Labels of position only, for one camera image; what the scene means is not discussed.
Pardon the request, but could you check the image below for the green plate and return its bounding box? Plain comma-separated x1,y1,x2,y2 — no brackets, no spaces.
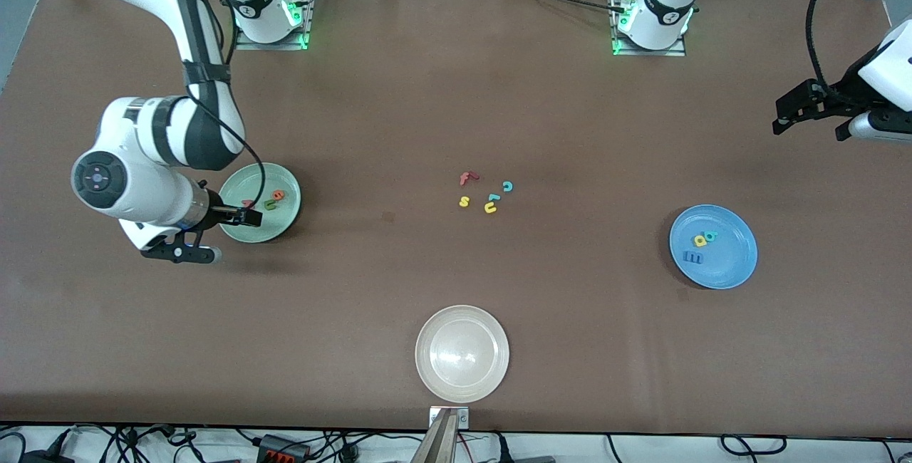
217,162,302,244

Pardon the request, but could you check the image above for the blue plate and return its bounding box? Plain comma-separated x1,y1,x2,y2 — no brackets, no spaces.
668,204,759,291

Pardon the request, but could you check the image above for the black and red power strip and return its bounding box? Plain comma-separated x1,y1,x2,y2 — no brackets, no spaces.
255,433,311,461

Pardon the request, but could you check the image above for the beige plate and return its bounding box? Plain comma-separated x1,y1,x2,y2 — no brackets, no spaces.
415,304,511,404

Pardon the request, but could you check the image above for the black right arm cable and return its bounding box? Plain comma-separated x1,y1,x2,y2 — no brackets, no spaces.
182,0,268,218

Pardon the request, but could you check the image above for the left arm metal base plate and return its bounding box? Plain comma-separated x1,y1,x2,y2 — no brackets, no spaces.
611,18,687,58

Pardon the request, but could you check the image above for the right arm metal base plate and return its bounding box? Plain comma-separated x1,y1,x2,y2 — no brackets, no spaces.
232,0,315,51

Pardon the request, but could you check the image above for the black curled floor cable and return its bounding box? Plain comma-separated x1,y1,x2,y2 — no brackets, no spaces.
0,431,29,463

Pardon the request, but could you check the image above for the small metal camera mount plate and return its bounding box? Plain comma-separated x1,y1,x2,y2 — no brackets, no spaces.
429,406,470,430

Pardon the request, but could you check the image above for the grey metal camera pole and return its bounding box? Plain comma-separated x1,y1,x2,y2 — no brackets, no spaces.
410,410,460,463

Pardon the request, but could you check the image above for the black looped floor cable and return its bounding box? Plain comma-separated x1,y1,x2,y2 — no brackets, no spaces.
720,435,788,457

